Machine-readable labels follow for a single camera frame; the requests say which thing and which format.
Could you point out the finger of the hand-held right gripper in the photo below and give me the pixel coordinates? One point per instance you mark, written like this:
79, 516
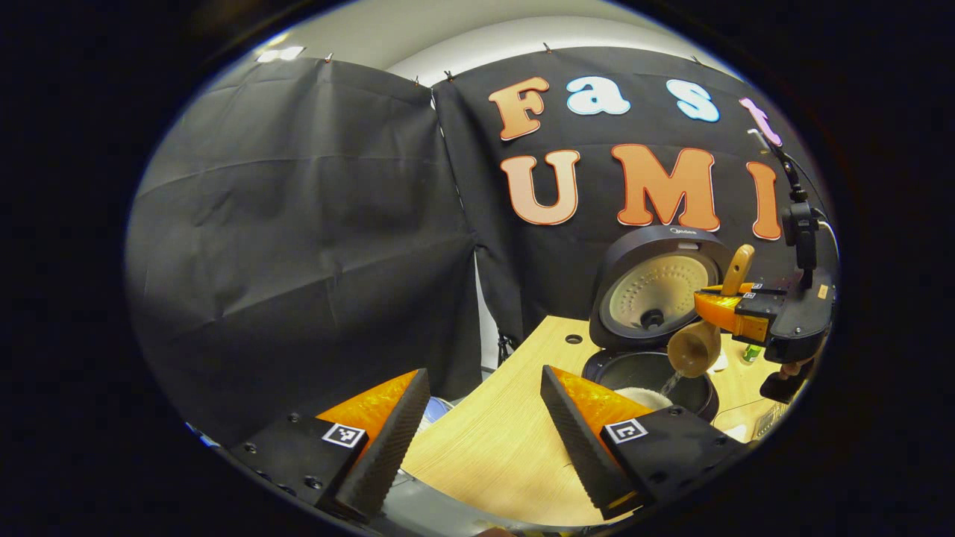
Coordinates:
761, 289
727, 313

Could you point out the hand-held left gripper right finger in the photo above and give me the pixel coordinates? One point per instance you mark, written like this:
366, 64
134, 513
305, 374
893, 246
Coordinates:
574, 440

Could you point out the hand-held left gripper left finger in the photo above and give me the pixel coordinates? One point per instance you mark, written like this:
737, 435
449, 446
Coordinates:
399, 440

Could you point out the wooden spoon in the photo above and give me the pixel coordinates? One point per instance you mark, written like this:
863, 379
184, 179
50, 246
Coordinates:
694, 349

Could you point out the silver black rice cooker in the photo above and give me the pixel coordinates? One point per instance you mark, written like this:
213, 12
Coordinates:
634, 261

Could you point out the green label drink bottle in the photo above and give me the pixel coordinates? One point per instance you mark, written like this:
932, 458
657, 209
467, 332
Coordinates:
750, 353

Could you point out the black backdrop cloth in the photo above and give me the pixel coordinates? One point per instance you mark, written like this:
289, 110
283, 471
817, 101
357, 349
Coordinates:
298, 239

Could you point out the narrow ceiling light strip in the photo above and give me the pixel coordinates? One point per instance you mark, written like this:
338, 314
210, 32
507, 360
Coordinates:
280, 54

